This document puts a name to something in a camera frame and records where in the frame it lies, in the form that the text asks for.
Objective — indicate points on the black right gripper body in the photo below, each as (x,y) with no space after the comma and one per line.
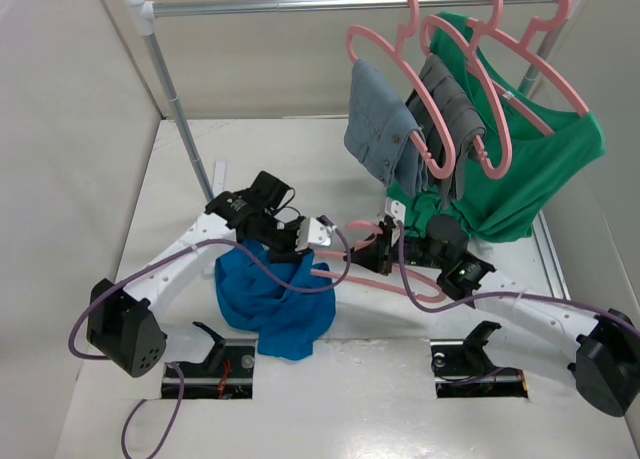
(416,254)

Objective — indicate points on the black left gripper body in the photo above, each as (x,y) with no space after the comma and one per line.
(279,237)

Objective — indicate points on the blue t shirt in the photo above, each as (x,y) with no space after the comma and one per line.
(287,322)

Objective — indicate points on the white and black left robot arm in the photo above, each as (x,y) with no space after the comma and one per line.
(124,323)

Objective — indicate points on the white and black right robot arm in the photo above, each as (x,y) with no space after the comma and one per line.
(593,350)

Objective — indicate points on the green t shirt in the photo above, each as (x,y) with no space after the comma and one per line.
(503,210)

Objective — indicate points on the pink hanger with green shirt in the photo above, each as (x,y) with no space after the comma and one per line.
(534,47)

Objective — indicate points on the folded blue denim garment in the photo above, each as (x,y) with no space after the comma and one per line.
(379,131)

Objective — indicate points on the folded grey garment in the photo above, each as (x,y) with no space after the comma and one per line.
(463,122)

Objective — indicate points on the metal clothes rack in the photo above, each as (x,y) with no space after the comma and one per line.
(144,13)

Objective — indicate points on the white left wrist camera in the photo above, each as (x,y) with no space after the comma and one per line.
(313,233)

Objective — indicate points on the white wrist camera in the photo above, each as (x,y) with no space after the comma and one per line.
(313,233)
(395,209)

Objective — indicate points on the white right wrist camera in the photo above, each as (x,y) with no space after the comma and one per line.
(395,209)

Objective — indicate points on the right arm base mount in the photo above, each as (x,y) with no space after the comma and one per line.
(463,370)

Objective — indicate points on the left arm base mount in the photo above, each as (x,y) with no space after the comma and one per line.
(220,364)

